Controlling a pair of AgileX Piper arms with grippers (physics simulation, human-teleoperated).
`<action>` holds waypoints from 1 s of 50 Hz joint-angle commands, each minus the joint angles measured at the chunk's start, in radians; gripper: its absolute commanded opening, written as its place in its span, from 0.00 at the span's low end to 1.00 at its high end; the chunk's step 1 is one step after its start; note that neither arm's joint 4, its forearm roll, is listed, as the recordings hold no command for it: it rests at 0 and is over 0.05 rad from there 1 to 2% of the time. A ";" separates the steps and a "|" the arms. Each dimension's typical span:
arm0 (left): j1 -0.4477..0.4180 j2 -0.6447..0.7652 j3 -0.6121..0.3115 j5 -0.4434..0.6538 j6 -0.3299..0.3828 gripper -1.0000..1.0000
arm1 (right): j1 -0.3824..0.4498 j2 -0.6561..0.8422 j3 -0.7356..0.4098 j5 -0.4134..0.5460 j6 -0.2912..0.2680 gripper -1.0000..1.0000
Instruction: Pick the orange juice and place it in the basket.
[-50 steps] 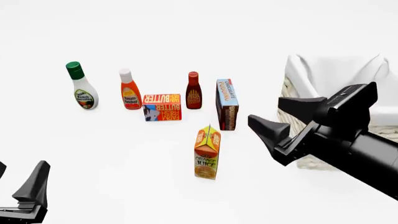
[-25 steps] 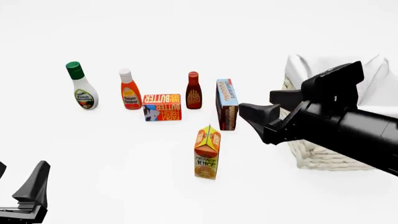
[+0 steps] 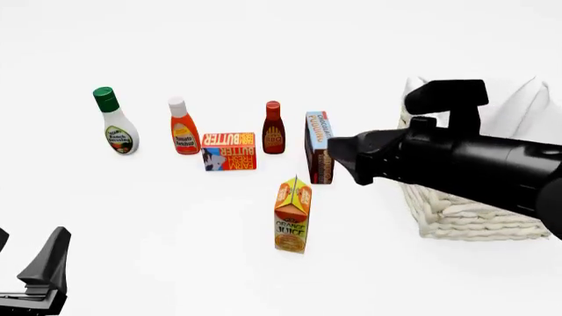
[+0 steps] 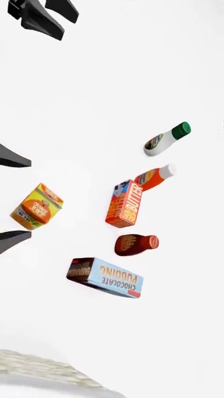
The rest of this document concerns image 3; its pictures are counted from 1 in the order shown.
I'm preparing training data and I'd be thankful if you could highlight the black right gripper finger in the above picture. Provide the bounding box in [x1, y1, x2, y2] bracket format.
[327, 130, 375, 187]

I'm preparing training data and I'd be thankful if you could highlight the farm fresh butter box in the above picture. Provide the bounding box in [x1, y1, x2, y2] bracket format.
[200, 132, 258, 172]

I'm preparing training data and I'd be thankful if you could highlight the white woven basket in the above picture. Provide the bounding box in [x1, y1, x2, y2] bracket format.
[396, 75, 553, 242]

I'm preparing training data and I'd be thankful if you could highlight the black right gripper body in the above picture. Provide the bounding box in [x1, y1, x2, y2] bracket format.
[372, 127, 407, 184]

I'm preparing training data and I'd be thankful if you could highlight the brown BBQ sauce bottle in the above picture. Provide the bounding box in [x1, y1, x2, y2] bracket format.
[262, 100, 287, 155]

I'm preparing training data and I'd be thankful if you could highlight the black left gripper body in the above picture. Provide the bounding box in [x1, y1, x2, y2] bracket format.
[0, 283, 68, 312]

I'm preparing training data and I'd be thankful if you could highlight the chocolate pudding box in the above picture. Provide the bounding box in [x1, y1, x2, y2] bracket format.
[304, 111, 335, 185]

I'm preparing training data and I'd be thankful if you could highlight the orange juice carton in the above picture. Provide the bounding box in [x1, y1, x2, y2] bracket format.
[273, 174, 313, 255]

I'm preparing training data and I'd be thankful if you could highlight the white ranch dressing bottle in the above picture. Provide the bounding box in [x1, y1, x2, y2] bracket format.
[92, 86, 141, 155]

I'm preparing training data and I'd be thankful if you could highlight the red tomato ketchup bottle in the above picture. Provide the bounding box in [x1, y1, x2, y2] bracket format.
[168, 95, 202, 155]

